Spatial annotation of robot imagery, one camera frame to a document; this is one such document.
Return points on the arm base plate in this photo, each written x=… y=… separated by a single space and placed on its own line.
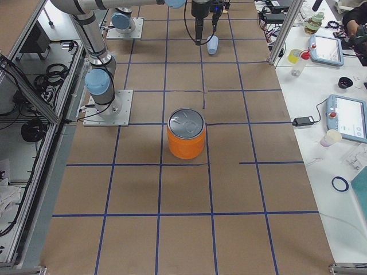
x=118 y=113
x=125 y=28

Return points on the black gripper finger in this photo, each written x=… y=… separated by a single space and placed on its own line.
x=199 y=26
x=215 y=19

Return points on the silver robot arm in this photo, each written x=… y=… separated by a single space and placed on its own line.
x=84 y=7
x=99 y=81

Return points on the light blue plastic cup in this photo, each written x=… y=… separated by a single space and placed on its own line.
x=212 y=45

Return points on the far teach pendant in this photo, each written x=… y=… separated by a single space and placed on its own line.
x=326 y=50

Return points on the teal board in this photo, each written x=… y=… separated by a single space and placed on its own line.
x=359 y=189

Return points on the black power adapter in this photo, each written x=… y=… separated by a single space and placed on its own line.
x=303 y=121

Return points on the near teach pendant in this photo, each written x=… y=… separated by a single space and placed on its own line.
x=347 y=116

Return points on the translucent plastic cup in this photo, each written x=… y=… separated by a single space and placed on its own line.
x=331 y=137

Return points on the aluminium frame post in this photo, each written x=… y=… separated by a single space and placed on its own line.
x=292 y=13

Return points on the orange can with grey lid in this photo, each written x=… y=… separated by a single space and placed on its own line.
x=186 y=133

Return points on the yellow tape roll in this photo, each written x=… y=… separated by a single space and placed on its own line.
x=294 y=55

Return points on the green glass jar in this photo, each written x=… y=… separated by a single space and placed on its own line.
x=312 y=25

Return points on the teach pendant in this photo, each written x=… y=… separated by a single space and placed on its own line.
x=347 y=116
x=326 y=50

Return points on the clear squeeze bottle red cap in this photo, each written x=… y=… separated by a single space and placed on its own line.
x=302 y=61

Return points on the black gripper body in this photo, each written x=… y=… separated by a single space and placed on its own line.
x=198 y=9

